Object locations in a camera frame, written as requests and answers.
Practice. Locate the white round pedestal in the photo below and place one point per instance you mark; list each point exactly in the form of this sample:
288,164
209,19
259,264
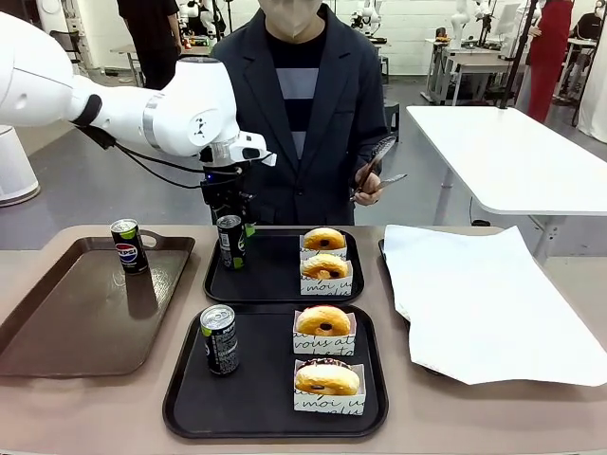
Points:
14,170

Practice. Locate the person in dark blazer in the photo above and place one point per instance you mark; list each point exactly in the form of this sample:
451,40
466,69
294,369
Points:
332,118

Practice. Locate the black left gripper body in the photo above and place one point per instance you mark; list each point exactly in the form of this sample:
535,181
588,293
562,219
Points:
223,187

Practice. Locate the person's left hand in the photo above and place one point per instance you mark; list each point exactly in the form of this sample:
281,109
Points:
370,189

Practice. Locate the white paper sheet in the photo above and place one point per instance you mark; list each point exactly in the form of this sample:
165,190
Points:
474,294

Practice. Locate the black square serving tray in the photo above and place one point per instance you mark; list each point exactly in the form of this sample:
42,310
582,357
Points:
270,279
265,398

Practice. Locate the white background table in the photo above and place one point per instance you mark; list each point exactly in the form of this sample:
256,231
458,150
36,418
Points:
512,151

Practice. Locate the black office chair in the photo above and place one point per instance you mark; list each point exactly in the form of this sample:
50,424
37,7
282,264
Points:
66,40

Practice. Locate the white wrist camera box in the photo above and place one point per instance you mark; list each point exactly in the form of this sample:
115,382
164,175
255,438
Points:
251,149

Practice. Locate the person in red apron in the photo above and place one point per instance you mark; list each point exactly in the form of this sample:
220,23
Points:
550,57

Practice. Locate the seated person in black shirt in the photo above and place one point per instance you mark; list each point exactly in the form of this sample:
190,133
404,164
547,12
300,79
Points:
585,33

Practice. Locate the black pole stand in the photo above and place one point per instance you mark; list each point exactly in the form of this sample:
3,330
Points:
514,61

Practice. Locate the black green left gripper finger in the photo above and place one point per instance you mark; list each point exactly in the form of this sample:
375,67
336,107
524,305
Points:
217,212
247,218

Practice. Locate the person's left forearm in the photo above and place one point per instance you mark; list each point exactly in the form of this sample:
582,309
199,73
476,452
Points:
374,142

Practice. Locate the grey lab workbench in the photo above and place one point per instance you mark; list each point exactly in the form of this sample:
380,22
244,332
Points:
469,64

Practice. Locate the grey table with black tray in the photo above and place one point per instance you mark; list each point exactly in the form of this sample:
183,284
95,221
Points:
381,52

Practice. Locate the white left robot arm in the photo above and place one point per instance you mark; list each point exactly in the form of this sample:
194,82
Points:
199,104

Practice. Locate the grey plastic stool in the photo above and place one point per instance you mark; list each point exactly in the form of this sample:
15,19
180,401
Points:
392,118

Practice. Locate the black Pepsi can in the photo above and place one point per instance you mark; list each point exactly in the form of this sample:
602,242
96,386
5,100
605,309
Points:
220,341
130,251
230,246

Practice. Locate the bystander in black clothes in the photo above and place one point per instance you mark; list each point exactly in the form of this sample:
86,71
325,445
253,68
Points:
152,42

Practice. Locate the white humanoid background robot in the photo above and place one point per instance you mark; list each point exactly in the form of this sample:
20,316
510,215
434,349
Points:
370,16

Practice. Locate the dark serving tongs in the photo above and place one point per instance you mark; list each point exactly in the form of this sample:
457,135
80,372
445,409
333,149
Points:
379,151

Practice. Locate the white printed donut box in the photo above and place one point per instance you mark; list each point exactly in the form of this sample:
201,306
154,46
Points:
327,288
322,345
303,251
327,405

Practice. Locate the small wooden side table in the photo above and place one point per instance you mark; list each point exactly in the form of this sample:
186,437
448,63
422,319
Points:
133,59

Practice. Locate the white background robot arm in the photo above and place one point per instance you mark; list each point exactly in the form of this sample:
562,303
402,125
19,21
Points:
459,23

